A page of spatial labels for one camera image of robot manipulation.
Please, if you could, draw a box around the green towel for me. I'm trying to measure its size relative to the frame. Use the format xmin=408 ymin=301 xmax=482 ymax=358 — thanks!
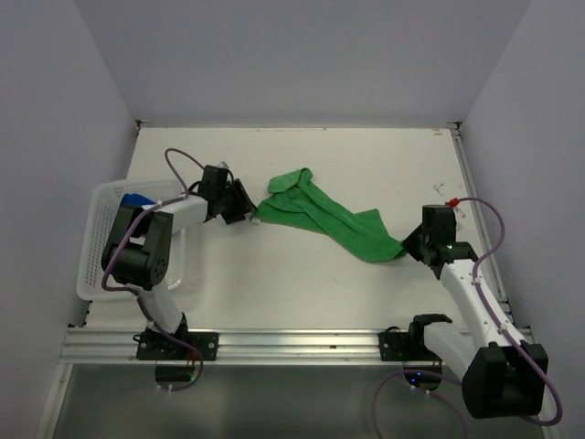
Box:
xmin=252 ymin=167 xmax=406 ymax=263

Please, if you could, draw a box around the blue towel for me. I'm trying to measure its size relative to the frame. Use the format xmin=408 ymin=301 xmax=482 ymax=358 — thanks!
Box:
xmin=120 ymin=193 xmax=154 ymax=207

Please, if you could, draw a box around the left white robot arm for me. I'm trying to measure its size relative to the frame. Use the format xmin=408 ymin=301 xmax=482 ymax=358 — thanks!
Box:
xmin=101 ymin=166 xmax=257 ymax=359

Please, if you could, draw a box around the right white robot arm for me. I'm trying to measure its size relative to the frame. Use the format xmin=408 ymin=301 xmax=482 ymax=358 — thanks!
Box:
xmin=402 ymin=205 xmax=548 ymax=419

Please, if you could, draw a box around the white perforated plastic basket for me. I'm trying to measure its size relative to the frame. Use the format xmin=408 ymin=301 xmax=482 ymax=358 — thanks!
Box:
xmin=77 ymin=178 xmax=182 ymax=301

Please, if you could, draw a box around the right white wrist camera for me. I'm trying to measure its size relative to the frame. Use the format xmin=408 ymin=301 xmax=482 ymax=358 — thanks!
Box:
xmin=446 ymin=198 xmax=466 ymax=219

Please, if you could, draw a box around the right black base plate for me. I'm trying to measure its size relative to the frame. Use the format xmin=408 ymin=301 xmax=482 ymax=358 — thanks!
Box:
xmin=378 ymin=326 xmax=425 ymax=362

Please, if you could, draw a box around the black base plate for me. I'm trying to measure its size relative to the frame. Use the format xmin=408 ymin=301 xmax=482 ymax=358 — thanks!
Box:
xmin=378 ymin=326 xmax=425 ymax=362
xmin=133 ymin=329 xmax=219 ymax=361

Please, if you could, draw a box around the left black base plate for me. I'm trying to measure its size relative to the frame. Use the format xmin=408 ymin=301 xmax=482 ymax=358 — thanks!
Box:
xmin=133 ymin=329 xmax=219 ymax=361

